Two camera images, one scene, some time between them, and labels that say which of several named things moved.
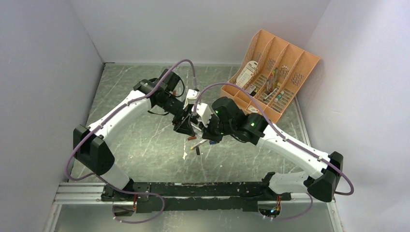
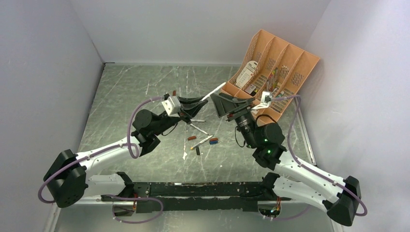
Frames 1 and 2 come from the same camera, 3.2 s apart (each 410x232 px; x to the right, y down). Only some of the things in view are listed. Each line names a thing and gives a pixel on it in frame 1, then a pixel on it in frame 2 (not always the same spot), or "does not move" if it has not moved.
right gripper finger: (202, 129) -> (234, 99)
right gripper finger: (213, 139) -> (221, 105)
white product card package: (245, 73) does not move
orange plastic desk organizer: (271, 75) does not move
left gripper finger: (183, 126) -> (183, 100)
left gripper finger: (194, 120) -> (192, 108)
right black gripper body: (214, 129) -> (239, 111)
